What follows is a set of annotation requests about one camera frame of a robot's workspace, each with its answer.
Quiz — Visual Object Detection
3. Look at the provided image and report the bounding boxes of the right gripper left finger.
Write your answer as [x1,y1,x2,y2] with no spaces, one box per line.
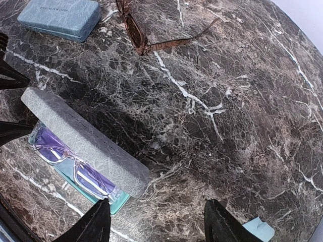
[59,198,111,242]

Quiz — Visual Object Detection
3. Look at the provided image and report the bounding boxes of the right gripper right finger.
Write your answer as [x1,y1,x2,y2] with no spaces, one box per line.
[204,199,257,242]

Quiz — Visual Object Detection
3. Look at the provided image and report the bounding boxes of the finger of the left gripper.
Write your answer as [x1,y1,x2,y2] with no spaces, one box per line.
[0,121,34,146]

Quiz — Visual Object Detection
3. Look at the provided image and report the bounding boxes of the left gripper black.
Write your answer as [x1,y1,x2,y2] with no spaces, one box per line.
[0,32,30,90]

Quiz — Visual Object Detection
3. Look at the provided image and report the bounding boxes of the pink transparent sunglasses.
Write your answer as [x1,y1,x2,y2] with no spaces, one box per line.
[30,124,125,203]

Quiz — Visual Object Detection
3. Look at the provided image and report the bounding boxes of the light blue cleaning cloth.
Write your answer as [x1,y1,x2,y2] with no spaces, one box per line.
[55,159,74,182]

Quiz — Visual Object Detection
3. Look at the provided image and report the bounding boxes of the beige glasses case teal lining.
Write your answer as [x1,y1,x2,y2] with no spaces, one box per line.
[21,87,149,214]

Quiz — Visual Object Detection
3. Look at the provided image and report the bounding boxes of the blue-grey glasses case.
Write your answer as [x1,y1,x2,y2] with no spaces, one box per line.
[17,1,101,42]

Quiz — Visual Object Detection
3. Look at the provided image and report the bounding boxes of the brown sunglasses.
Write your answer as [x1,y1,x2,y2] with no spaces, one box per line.
[115,0,220,56]

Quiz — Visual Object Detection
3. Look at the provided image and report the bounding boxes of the black front rail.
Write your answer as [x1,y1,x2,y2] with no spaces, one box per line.
[1,195,42,242]

